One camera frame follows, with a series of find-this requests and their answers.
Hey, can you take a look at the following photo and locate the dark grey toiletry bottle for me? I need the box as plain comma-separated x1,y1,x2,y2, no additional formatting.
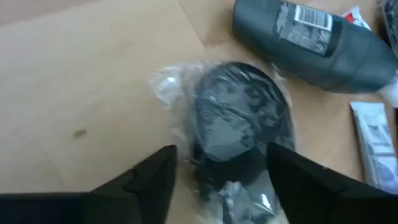
231,0,398,94

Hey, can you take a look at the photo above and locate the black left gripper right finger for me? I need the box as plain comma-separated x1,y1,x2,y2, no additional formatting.
266,142,398,224

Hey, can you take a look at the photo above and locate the white travel toothpaste tube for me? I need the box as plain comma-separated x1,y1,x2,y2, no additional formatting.
341,5,398,108
348,101,398,194

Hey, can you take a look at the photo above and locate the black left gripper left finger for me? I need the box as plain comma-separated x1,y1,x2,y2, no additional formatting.
0,144,179,224

